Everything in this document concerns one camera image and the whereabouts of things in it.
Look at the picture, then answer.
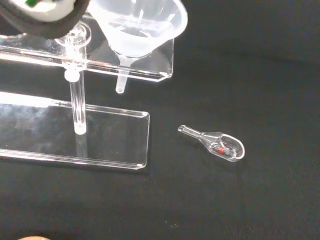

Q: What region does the clear acrylic funnel stand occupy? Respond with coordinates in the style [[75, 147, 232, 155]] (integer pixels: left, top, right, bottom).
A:
[[0, 13, 175, 172]]

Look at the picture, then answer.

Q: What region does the clear glass weighing funnel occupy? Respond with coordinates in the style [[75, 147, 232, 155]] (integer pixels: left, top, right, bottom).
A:
[[177, 124, 246, 164]]

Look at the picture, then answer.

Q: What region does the black bench cloth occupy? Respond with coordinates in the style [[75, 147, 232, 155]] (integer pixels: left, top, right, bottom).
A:
[[0, 0, 320, 240]]

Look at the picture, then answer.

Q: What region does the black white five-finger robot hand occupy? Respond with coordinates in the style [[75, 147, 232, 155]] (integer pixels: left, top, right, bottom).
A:
[[0, 0, 91, 40]]

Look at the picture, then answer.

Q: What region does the cork ring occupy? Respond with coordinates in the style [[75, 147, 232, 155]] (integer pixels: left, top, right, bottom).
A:
[[16, 234, 49, 240]]

